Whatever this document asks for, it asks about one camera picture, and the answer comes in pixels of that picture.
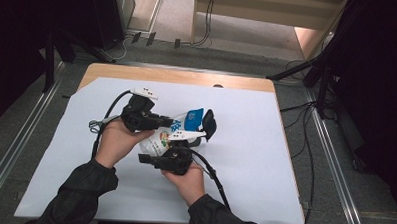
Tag person's left hand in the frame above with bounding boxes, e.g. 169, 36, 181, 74
93, 116, 156, 170

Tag right hand-held gripper cable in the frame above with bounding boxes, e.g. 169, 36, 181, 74
182, 147, 235, 211

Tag black hanging cable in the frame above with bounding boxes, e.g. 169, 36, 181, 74
191, 0, 215, 48

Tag white floor cable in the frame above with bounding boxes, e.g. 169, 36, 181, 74
98, 34, 134, 63

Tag grey cabinet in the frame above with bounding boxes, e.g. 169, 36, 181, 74
111, 0, 136, 34

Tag black floor cables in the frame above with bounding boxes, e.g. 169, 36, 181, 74
275, 59, 322, 224

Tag left hand-held gripper cable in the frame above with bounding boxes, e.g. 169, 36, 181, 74
87, 87, 135, 162

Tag white paper sheet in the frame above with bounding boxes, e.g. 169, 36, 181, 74
14, 74, 312, 224

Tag pale wooden shelf unit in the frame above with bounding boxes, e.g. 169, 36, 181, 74
189, 0, 348, 64

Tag black metal stand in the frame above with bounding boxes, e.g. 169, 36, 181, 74
41, 26, 119, 96

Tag clear jar with black lid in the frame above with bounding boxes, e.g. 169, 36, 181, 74
186, 108, 219, 150

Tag black tripod stand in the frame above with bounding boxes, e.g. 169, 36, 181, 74
263, 40, 344, 120

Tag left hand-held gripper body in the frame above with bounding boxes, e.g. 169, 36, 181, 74
119, 86, 162, 135

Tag person's right hand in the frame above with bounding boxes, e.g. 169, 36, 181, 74
160, 160, 208, 208

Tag hand-held gripper cable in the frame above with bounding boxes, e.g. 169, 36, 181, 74
182, 147, 235, 211
87, 87, 135, 162

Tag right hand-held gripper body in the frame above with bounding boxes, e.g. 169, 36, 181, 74
156, 129, 208, 177

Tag metal floor rail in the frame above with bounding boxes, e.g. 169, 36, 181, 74
0, 58, 68, 219
298, 87, 372, 224

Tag blue and white milk carton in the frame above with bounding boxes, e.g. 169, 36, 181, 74
138, 105, 207, 159

